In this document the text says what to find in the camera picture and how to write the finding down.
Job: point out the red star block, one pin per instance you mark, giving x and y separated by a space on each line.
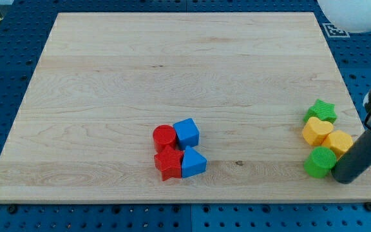
169 163

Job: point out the fiducial marker tag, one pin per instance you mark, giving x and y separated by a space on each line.
333 32

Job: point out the yellow hexagon block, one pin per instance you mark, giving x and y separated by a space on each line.
339 142

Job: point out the blue cube block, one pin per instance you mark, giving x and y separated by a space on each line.
187 133

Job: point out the yellow heart block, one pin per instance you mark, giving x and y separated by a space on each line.
315 131

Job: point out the blue triangle block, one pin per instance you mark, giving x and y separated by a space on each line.
193 163

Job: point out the wooden board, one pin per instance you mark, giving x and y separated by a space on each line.
104 81

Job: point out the red cylinder block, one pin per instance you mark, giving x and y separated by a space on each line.
163 136

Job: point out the green cylinder block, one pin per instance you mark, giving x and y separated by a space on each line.
319 162

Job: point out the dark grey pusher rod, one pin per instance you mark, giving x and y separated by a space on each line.
355 161

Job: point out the green star block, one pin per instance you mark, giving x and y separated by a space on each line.
324 111

